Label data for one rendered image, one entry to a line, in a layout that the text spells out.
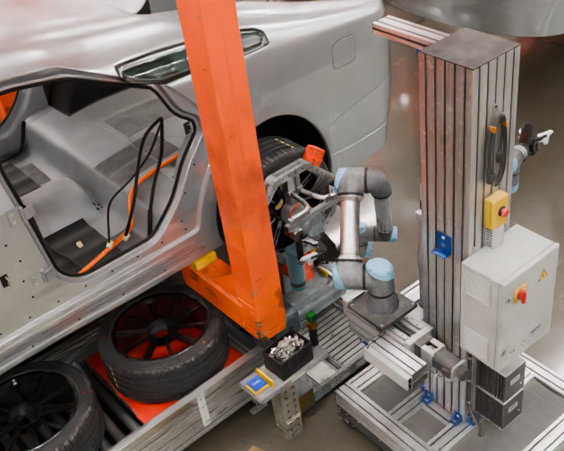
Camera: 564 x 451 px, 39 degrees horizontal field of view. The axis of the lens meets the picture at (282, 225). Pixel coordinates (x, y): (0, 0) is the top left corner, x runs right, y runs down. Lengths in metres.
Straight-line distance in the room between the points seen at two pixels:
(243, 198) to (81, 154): 1.60
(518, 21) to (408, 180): 1.35
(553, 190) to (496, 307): 2.68
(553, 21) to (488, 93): 3.24
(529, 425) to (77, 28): 2.72
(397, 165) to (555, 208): 1.20
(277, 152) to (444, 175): 1.19
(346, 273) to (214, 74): 1.03
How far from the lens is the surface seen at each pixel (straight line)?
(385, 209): 3.61
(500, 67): 2.86
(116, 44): 3.62
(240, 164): 3.28
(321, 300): 4.59
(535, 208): 5.55
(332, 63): 4.23
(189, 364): 3.92
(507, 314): 3.17
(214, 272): 4.09
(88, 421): 3.84
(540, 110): 6.69
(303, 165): 3.98
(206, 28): 2.98
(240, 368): 3.99
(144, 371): 3.93
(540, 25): 6.03
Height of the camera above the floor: 3.23
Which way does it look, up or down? 36 degrees down
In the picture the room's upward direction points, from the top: 9 degrees counter-clockwise
